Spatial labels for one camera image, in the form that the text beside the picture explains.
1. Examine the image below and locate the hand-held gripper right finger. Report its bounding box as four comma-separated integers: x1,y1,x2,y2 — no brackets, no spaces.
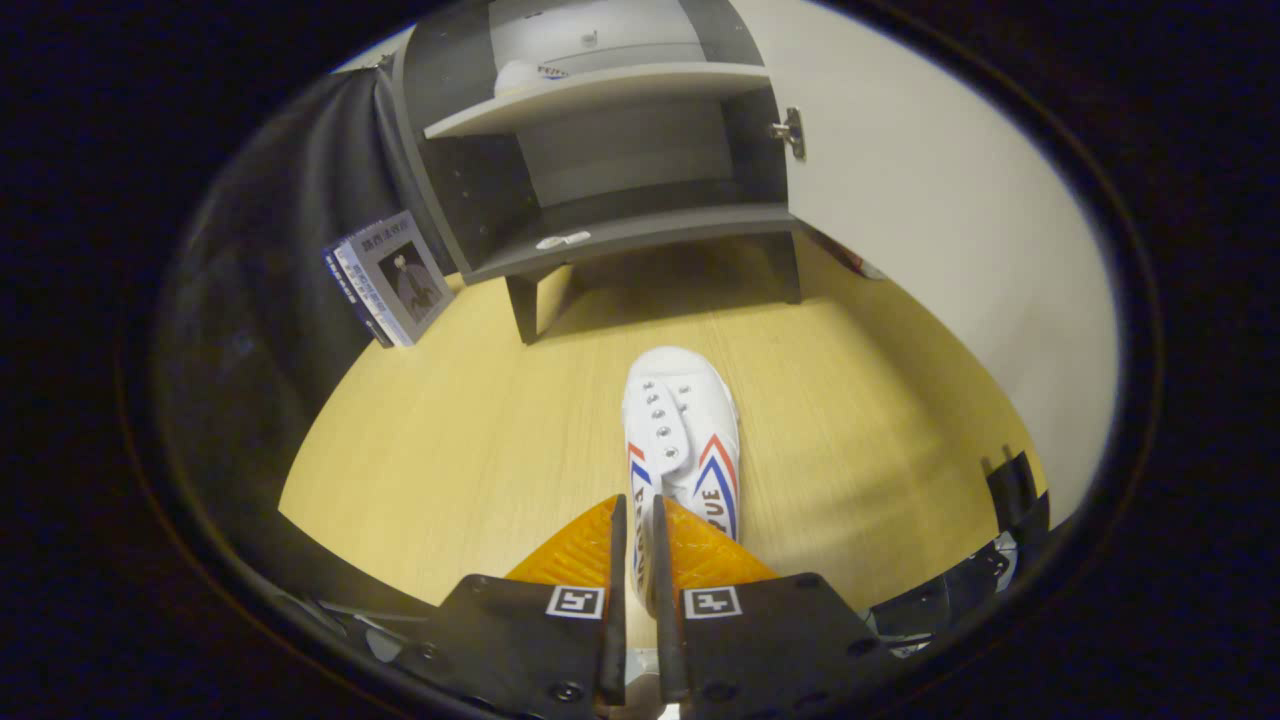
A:
650,493,901,720

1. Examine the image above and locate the blue white book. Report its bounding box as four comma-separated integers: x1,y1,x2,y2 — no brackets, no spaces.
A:
334,238,403,349

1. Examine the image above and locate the red object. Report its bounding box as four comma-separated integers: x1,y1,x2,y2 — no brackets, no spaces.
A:
808,228,889,283

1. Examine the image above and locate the grey cover book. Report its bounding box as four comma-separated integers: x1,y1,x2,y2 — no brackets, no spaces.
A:
355,210,457,347

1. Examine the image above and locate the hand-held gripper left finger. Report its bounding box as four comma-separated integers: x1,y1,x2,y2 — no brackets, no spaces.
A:
398,493,629,720

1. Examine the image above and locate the black plastic equipment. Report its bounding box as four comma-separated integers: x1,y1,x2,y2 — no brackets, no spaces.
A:
868,450,1053,661

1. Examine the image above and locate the white canvas shoe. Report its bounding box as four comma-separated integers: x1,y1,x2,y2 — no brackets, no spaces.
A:
495,60,573,98
620,345,743,616

